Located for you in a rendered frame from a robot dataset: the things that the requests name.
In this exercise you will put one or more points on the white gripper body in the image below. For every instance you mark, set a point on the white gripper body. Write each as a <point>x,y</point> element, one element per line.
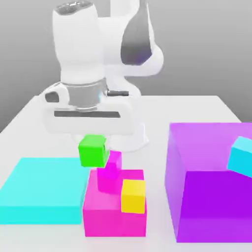
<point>86,124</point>

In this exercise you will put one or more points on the small green cube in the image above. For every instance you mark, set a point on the small green cube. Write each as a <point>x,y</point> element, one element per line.
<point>91,152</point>

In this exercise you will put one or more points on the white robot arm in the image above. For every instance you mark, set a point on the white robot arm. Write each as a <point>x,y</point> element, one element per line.
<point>78,49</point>

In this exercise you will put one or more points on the small magenta cube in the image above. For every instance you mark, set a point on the small magenta cube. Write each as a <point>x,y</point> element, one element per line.
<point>108,177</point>

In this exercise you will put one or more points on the small yellow cube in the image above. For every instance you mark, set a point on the small yellow cube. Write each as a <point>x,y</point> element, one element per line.
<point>132,196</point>

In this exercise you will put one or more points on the small cyan cube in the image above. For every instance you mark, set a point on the small cyan cube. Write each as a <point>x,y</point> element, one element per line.
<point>241,157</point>

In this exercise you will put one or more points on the large cyan box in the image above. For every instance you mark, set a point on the large cyan box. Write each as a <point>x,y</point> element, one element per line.
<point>41,189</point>

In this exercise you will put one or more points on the large pink box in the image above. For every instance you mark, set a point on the large pink box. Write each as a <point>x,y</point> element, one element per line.
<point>114,220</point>

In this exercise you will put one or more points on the large purple box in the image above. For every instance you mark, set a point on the large purple box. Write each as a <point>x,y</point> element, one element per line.
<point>208,181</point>

